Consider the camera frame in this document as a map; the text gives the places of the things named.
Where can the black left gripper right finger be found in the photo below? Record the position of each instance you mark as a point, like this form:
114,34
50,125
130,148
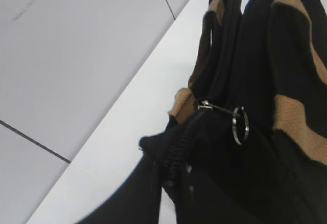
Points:
290,193

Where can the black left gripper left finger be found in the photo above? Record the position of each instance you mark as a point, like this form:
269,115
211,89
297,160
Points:
137,200

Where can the silver zipper pull with ring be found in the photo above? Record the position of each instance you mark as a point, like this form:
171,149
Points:
238,116

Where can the black tote bag tan handles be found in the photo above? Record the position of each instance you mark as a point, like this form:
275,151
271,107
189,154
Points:
270,59

